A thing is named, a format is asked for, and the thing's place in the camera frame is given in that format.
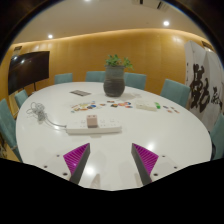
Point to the small green object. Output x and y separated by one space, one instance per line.
157 105

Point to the teal chairs group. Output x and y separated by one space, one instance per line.
175 91

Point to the dark flat card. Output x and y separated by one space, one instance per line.
80 93

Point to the white calligraphy folding screen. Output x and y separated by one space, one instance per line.
200 86

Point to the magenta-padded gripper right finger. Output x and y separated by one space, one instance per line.
146 160

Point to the black television on stand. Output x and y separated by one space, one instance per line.
28 70

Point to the dark round sticker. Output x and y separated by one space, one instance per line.
114 105

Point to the white power strip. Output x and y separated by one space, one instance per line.
110 126

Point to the small pinkish-white charger block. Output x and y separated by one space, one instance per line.
92 121

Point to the grey ribbed pot with plant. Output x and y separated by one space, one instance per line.
114 81

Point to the ceiling air vent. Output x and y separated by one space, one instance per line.
150 3

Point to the flat white box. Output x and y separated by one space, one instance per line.
145 106

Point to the white sheet of colourful stickers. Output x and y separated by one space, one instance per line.
83 107

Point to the round ceiling lights group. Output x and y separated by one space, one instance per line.
166 23

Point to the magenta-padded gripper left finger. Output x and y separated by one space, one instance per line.
76 159

